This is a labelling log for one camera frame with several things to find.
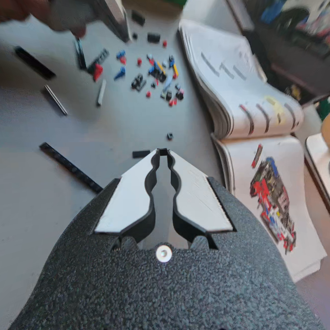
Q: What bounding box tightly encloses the open instruction booklet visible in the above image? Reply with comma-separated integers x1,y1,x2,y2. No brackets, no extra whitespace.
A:
178,19,328,283

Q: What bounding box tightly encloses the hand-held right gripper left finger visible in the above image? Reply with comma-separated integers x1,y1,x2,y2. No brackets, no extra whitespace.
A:
94,148,161,244

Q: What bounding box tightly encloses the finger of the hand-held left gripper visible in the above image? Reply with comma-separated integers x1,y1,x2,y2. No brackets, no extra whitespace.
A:
103,0,131,43

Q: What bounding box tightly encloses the black toy car kit box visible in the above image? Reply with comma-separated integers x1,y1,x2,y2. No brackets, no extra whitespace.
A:
227,0,330,103

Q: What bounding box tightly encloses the black double-hole toy connector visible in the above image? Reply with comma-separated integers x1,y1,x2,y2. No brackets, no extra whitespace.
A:
131,10,145,26

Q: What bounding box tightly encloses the grey desk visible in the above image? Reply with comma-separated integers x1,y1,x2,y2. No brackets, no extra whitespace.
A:
0,0,330,330

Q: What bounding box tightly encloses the grey toy axle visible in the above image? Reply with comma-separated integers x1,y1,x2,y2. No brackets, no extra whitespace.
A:
96,79,107,107
42,85,68,116

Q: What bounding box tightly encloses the black toy bracket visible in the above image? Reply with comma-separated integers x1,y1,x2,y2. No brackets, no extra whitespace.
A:
131,73,147,92

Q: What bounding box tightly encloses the black flat toy beam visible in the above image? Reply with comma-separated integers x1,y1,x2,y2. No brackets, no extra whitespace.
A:
14,46,56,80

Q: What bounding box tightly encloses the white flat stand base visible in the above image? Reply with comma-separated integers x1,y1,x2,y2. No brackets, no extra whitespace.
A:
304,133,330,204

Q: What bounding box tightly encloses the black narrow toy beam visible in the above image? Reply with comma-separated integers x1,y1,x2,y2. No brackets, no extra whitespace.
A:
74,39,87,69
87,48,110,74

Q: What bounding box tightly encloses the long black studded toy plate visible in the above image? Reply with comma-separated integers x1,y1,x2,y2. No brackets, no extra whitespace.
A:
39,142,103,194

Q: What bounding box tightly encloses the person's left hand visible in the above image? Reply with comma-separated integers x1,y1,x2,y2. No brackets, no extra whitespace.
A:
0,0,87,38

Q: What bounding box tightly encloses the cluster of small toy bricks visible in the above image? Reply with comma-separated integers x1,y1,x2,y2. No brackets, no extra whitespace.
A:
130,53,185,107

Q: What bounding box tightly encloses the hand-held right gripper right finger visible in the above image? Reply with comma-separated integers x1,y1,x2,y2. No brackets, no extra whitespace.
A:
167,149,234,244

